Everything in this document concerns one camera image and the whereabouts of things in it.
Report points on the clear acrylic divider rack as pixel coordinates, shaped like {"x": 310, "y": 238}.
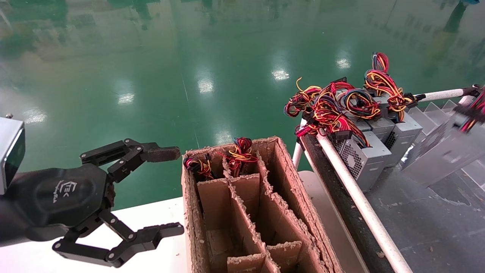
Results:
{"x": 428, "y": 113}

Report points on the black pipe joint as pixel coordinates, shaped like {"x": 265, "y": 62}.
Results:
{"x": 473, "y": 90}

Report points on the worn brown cardboard box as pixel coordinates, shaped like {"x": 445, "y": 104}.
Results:
{"x": 291, "y": 178}

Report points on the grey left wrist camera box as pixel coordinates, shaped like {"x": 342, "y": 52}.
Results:
{"x": 9, "y": 151}

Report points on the white cross pipe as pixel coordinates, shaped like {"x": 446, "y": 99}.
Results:
{"x": 439, "y": 94}

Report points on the dark conveyor belt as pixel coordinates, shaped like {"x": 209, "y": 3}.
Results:
{"x": 435, "y": 227}

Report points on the brown cardboard divider insert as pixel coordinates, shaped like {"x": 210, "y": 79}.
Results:
{"x": 242, "y": 212}

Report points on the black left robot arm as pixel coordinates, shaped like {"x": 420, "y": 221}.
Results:
{"x": 9, "y": 223}

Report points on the grey power supply being moved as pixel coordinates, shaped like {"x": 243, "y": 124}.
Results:
{"x": 443, "y": 155}

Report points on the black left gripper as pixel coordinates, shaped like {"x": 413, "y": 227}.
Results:
{"x": 64, "y": 193}

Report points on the short white leg pipe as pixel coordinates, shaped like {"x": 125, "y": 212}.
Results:
{"x": 297, "y": 155}

